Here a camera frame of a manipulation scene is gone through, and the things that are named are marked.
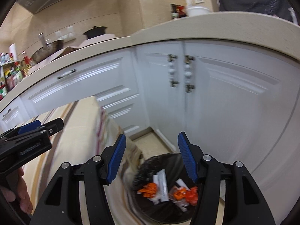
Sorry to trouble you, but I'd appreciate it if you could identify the black trash bin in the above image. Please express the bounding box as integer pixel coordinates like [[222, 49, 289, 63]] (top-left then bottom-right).
[[131, 153, 201, 224]]

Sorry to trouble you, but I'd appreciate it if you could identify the person left hand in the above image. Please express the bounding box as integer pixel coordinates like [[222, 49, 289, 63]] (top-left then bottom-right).
[[1, 168, 33, 214]]

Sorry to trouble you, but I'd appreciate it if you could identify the striped tablecloth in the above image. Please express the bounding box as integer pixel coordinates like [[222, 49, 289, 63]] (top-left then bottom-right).
[[21, 97, 142, 224]]

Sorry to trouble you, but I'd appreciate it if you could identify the white paper in bin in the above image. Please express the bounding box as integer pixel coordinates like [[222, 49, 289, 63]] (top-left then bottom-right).
[[149, 169, 190, 212]]

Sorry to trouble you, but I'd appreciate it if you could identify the orange wrapper in bin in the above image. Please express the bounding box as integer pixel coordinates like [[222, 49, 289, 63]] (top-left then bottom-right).
[[137, 179, 198, 207]]

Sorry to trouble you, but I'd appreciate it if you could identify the spice rack with bottles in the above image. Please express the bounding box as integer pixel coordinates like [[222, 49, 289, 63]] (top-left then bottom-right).
[[0, 51, 32, 100]]

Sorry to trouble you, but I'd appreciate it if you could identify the steel wok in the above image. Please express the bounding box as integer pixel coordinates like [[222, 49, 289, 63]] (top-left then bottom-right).
[[31, 33, 64, 64]]

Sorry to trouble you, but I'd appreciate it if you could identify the paper towel roll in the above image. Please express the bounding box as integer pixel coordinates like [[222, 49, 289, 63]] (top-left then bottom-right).
[[9, 43, 18, 61]]

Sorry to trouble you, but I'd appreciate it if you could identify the black clay pot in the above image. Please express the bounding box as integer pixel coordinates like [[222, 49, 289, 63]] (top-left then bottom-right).
[[83, 26, 107, 39]]

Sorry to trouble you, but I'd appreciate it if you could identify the dark sauce bottle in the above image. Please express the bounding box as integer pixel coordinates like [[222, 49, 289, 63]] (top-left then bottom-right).
[[171, 4, 179, 20]]

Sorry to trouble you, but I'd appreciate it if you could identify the white bowl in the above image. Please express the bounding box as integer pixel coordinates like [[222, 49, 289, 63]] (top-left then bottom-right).
[[186, 6, 211, 17]]

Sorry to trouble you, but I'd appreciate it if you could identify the white drawer handle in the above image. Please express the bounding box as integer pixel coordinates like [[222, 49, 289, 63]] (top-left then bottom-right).
[[57, 69, 76, 80]]

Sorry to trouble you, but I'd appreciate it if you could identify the right cabinet door handle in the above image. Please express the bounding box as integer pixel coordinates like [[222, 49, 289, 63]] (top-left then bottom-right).
[[184, 55, 195, 93]]

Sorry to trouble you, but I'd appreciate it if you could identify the cabinet door handle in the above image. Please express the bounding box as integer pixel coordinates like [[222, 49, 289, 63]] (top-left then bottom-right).
[[168, 54, 179, 87], [184, 55, 195, 93]]

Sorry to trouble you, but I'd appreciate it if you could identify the left cabinet door handle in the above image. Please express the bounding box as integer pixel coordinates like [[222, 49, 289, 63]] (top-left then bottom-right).
[[168, 54, 179, 87]]

